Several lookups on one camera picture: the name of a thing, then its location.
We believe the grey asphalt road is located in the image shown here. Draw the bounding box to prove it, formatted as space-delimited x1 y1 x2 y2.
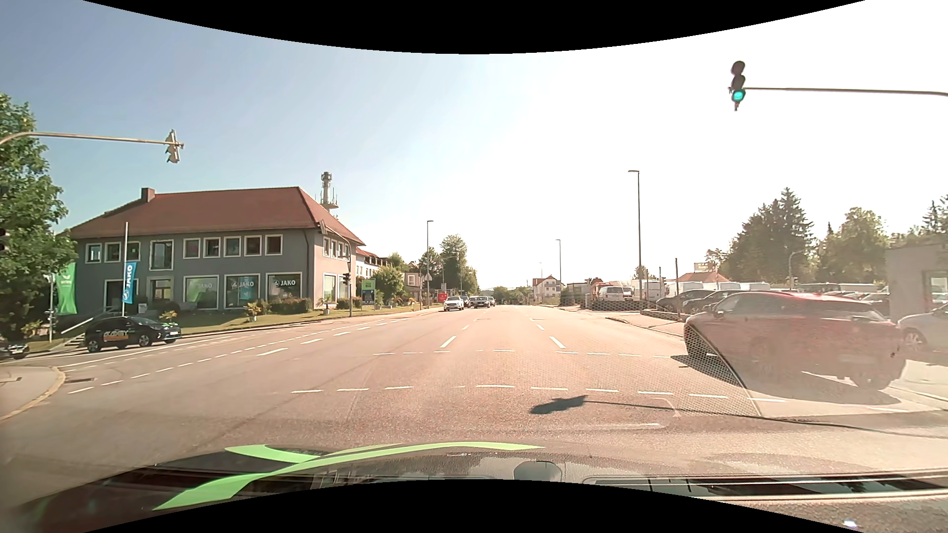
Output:
0 304 948 504

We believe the car's own bonnet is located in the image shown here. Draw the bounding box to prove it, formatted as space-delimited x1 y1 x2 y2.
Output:
15 441 948 528

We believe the row of parked cars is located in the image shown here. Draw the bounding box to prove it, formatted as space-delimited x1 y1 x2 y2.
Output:
655 287 891 318

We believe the grey building with red roof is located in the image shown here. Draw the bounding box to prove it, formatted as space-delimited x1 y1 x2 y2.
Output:
67 186 366 317

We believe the red car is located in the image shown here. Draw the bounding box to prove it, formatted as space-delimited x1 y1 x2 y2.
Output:
683 290 908 391

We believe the group of dark trees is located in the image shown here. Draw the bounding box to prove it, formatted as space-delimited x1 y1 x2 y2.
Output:
704 187 948 286

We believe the black car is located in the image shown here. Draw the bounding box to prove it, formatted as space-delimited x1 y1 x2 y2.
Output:
83 315 182 353

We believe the green flag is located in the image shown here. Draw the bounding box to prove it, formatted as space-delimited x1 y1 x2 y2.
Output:
55 262 79 317

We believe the large green tree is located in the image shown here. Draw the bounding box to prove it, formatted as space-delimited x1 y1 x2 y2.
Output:
0 92 79 342

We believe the tall lamp post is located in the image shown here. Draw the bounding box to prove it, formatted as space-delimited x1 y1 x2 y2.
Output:
628 169 644 302

